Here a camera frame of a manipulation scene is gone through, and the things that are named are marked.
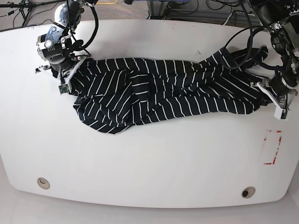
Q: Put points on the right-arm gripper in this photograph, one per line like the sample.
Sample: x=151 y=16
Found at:
x=67 y=70

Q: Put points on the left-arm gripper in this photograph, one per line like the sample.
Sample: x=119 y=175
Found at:
x=280 y=92

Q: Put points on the navy white striped T-shirt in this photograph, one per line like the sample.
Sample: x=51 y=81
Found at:
x=116 y=94

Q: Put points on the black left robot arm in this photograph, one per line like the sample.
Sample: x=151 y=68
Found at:
x=275 y=17

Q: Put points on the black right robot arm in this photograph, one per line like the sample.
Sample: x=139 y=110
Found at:
x=60 y=49

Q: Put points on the red tape rectangle marking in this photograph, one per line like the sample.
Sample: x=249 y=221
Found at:
x=270 y=147

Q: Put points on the right table grommet hole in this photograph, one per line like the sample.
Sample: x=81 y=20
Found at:
x=248 y=192

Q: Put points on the table grommet hole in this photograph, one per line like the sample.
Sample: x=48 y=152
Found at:
x=43 y=183
x=248 y=192

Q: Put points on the left table grommet hole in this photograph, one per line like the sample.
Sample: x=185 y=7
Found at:
x=43 y=183

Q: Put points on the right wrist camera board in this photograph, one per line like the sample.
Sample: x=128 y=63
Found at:
x=64 y=88

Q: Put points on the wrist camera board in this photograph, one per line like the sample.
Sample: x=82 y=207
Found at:
x=64 y=88
x=285 y=115

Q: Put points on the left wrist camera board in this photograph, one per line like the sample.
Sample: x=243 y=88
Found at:
x=285 y=115

